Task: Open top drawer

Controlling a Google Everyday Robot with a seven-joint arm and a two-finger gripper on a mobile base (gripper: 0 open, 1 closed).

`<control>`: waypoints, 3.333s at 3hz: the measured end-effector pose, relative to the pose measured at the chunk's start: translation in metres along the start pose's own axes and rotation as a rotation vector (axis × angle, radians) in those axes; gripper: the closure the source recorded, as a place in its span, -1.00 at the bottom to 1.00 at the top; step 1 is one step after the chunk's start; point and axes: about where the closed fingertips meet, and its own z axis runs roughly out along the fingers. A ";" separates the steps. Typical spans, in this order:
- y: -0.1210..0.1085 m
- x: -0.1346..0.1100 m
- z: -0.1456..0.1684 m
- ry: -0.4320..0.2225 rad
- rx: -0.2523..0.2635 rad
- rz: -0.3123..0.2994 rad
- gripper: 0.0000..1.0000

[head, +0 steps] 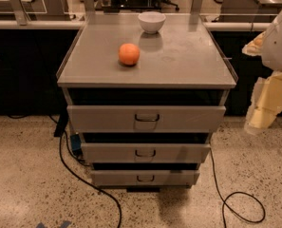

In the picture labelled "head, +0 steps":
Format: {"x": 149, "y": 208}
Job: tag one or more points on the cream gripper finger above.
{"x": 266, "y": 104}
{"x": 254, "y": 48}

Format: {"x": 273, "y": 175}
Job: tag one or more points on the grey top drawer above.
{"x": 145, "y": 118}

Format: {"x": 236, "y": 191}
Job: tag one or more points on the grey drawer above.
{"x": 145, "y": 118}
{"x": 113, "y": 178}
{"x": 145, "y": 152}

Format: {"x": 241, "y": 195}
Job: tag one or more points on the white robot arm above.
{"x": 271, "y": 54}

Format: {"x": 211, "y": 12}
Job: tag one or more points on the grey metal drawer cabinet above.
{"x": 178, "y": 66}

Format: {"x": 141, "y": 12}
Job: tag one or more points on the grey middle drawer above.
{"x": 145, "y": 152}

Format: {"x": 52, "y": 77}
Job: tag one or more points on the grey bottom drawer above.
{"x": 113, "y": 178}

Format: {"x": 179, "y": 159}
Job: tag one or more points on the white bowl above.
{"x": 151, "y": 21}

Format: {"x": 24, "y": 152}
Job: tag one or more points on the orange fruit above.
{"x": 129, "y": 54}

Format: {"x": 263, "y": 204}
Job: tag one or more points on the blue power box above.
{"x": 75, "y": 144}

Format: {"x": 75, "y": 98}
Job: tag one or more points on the white counter rail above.
{"x": 212, "y": 26}

